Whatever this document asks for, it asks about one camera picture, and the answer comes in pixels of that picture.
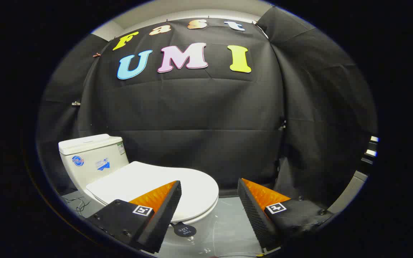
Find white toilet seat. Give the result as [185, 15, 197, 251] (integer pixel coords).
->
[178, 201, 219, 226]

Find grey board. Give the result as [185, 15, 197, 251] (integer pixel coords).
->
[327, 170, 368, 214]

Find white black striped object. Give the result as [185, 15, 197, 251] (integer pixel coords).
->
[362, 135, 379, 166]

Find thin tangled floor cables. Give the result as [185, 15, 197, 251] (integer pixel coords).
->
[63, 196, 91, 216]

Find black round lid tag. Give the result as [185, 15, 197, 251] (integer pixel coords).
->
[174, 221, 197, 237]

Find white toilet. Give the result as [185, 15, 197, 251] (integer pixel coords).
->
[58, 134, 221, 257]

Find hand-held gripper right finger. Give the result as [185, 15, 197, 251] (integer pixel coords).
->
[237, 178, 334, 251]

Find black backdrop cloth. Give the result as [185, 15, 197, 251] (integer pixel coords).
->
[36, 7, 378, 208]

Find white toilet lid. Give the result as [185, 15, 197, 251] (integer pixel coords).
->
[86, 161, 219, 223]

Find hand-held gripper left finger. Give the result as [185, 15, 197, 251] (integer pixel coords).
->
[86, 180, 182, 254]

